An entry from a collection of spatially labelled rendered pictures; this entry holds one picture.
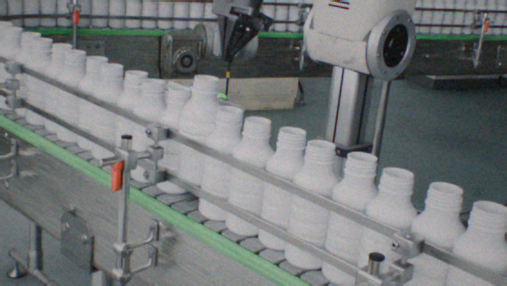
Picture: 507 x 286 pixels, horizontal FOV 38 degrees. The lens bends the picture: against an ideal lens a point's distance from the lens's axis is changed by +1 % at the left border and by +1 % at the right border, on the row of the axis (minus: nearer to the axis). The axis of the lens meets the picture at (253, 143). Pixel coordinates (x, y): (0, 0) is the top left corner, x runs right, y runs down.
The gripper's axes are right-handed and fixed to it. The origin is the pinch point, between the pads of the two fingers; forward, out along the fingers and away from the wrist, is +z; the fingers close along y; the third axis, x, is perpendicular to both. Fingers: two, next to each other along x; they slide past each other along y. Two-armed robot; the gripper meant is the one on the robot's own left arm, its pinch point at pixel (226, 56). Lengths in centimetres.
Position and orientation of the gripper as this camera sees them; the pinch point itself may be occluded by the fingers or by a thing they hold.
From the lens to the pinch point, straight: 131.8
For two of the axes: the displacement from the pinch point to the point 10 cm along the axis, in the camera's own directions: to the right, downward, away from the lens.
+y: 6.9, 2.9, -6.6
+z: -3.5, 9.4, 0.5
